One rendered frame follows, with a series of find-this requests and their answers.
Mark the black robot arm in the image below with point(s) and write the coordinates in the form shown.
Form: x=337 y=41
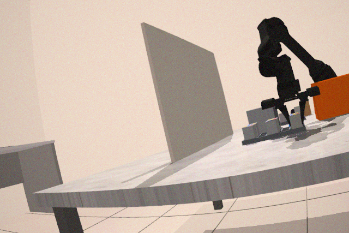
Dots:
x=272 y=31

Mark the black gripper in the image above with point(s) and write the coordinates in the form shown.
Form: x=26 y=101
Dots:
x=279 y=104

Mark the grey flat panel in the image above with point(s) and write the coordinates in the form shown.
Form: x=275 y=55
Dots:
x=189 y=92

